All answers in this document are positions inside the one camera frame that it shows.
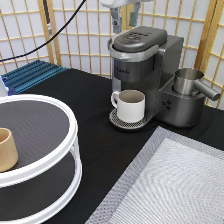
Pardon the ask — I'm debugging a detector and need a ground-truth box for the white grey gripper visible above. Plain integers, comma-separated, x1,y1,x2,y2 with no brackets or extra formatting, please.
100,0,142,34

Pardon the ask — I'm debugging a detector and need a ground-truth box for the grey pod coffee machine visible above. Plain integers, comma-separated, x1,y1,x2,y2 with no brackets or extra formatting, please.
108,26,205,130

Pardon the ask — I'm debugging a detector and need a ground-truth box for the wooden shoji folding screen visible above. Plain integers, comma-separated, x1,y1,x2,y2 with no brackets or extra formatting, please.
0,0,224,110

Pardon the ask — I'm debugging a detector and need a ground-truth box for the white ceramic mug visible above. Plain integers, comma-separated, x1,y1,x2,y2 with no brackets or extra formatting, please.
111,90,145,123

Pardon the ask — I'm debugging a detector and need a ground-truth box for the steel milk frother jug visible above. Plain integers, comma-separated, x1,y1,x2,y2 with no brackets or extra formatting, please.
173,68,220,101

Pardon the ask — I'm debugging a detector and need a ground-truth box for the white two-tier round shelf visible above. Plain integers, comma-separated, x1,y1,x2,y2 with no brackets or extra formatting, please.
0,94,82,224

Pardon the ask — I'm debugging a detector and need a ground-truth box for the grey woven placemat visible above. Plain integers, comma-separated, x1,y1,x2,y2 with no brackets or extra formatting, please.
85,127,224,224

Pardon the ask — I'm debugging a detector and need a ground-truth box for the tan wooden cup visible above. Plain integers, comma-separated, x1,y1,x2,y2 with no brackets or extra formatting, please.
0,128,18,172

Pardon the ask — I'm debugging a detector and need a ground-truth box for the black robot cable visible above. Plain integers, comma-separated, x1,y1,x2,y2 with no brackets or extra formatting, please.
0,0,88,63

